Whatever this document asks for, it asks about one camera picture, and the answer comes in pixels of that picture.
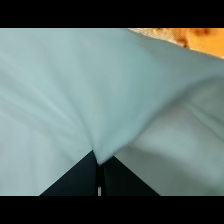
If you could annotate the pale blue shirt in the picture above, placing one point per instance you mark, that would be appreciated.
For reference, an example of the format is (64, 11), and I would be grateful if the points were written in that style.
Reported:
(100, 93)

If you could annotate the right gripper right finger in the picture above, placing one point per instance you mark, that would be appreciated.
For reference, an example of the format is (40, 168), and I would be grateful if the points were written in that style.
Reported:
(126, 181)

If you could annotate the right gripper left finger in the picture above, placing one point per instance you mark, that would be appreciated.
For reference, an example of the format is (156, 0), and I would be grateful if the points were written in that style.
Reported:
(80, 180)

